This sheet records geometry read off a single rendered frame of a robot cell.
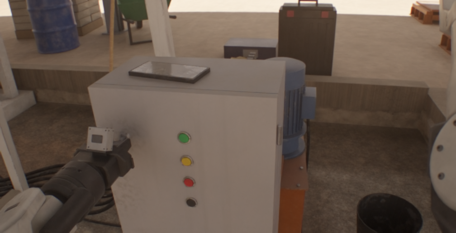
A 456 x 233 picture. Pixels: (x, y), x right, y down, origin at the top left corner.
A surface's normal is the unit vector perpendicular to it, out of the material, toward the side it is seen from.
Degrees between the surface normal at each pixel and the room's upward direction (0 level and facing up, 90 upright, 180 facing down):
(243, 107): 90
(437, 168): 63
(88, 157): 0
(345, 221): 0
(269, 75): 0
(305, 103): 90
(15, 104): 90
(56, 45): 90
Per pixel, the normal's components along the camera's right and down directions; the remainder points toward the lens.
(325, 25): -0.22, 0.43
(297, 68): 0.20, -0.71
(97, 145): -0.21, -0.08
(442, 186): -0.90, -0.37
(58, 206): 0.88, -0.30
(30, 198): 0.34, -0.91
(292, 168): -0.04, -0.90
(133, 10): 0.36, 0.69
